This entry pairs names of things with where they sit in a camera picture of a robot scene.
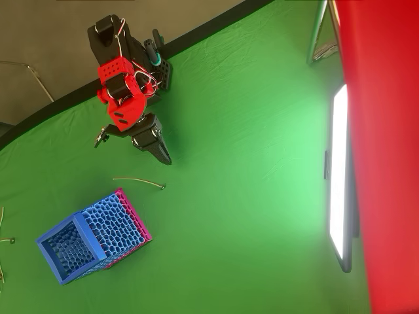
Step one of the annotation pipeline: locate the blue and pink lattice basket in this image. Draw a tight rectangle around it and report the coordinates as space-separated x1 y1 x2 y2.
35 187 154 286

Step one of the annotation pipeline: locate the green table cloth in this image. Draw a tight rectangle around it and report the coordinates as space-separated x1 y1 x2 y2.
0 0 373 314

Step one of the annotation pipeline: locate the black LED light panel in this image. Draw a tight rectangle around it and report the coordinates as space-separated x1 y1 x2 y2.
323 83 361 274

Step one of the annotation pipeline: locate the chrome tube stand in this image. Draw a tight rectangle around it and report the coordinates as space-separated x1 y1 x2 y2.
306 0 343 65

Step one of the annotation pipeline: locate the smooth red panel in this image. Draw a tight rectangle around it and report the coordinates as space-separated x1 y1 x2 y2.
333 0 419 314

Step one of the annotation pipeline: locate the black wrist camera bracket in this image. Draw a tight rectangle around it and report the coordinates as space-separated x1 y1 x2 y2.
94 125 132 149

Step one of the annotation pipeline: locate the white red wrist servo cable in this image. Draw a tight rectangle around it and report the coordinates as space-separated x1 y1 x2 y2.
132 68 158 97

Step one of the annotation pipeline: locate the black clamp with teal ring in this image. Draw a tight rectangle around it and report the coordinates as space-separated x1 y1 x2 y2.
143 28 164 68

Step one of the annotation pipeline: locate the thin grey floor cable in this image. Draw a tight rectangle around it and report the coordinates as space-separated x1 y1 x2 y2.
0 60 55 103

